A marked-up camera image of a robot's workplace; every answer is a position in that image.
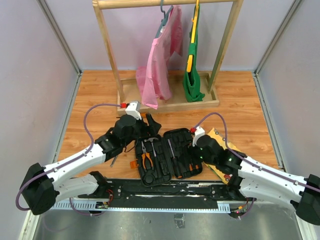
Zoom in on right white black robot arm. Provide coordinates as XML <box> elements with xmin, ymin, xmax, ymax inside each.
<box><xmin>192</xmin><ymin>134</ymin><xmax>320</xmax><ymax>226</ymax></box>

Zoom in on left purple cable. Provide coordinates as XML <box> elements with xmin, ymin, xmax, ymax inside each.
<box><xmin>15</xmin><ymin>102</ymin><xmax>127</xmax><ymax>217</ymax></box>

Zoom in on purple cable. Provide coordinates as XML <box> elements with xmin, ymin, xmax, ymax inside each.
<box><xmin>15</xmin><ymin>102</ymin><xmax>127</xmax><ymax>217</ymax></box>
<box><xmin>189</xmin><ymin>111</ymin><xmax>320</xmax><ymax>221</ymax></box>

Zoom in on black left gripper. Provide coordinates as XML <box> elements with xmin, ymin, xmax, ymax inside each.
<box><xmin>122</xmin><ymin>113</ymin><xmax>162</xmax><ymax>147</ymax></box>

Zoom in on black orange handled screwdriver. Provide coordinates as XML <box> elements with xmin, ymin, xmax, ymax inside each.
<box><xmin>167</xmin><ymin>139</ymin><xmax>182</xmax><ymax>179</ymax></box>

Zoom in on teal clothes hanger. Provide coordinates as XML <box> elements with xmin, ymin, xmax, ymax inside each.
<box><xmin>155</xmin><ymin>0</ymin><xmax>174</xmax><ymax>39</ymax></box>

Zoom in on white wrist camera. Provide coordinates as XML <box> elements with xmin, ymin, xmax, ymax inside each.
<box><xmin>125</xmin><ymin>101</ymin><xmax>142</xmax><ymax>120</ymax></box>
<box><xmin>190</xmin><ymin>126</ymin><xmax>205</xmax><ymax>147</ymax></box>

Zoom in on wooden clothes rack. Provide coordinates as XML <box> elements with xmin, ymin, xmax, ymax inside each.
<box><xmin>92</xmin><ymin>0</ymin><xmax>243</xmax><ymax>115</ymax></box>

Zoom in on green garment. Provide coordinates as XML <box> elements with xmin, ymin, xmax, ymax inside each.
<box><xmin>182</xmin><ymin>4</ymin><xmax>205</xmax><ymax>103</ymax></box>

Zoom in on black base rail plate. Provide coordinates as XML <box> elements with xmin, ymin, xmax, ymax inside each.
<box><xmin>94</xmin><ymin>178</ymin><xmax>257</xmax><ymax>208</ymax></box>

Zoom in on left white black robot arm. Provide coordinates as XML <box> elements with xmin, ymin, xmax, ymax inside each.
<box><xmin>18</xmin><ymin>113</ymin><xmax>162</xmax><ymax>215</ymax></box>

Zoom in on yellow cartoon cloth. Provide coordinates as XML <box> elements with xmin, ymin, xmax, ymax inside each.
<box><xmin>205</xmin><ymin>134</ymin><xmax>246</xmax><ymax>189</ymax></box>

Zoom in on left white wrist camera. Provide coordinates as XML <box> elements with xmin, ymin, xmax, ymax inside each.
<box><xmin>125</xmin><ymin>101</ymin><xmax>142</xmax><ymax>120</ymax></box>

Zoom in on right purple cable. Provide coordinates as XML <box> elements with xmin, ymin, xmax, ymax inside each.
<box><xmin>189</xmin><ymin>111</ymin><xmax>320</xmax><ymax>221</ymax></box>

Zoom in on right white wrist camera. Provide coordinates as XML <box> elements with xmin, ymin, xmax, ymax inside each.
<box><xmin>190</xmin><ymin>126</ymin><xmax>205</xmax><ymax>147</ymax></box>

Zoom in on pink garment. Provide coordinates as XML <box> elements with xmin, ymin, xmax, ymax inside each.
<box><xmin>135</xmin><ymin>5</ymin><xmax>183</xmax><ymax>109</ymax></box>

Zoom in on black plastic tool case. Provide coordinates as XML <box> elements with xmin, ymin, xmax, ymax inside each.
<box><xmin>130</xmin><ymin>128</ymin><xmax>203</xmax><ymax>187</ymax></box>

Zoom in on slotted aluminium cable duct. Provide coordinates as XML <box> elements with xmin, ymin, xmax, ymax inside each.
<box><xmin>51</xmin><ymin>196</ymin><xmax>231</xmax><ymax>214</ymax></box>

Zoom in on orange handled needle nose pliers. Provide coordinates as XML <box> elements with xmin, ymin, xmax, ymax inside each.
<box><xmin>141</xmin><ymin>142</ymin><xmax>153</xmax><ymax>171</ymax></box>

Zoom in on claw hammer black handle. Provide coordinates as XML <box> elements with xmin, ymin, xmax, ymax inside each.
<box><xmin>144</xmin><ymin>137</ymin><xmax>158</xmax><ymax>158</ymax></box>

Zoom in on yellow clothes hanger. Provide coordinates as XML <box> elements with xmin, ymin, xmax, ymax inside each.
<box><xmin>186</xmin><ymin>0</ymin><xmax>200</xmax><ymax>73</ymax></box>

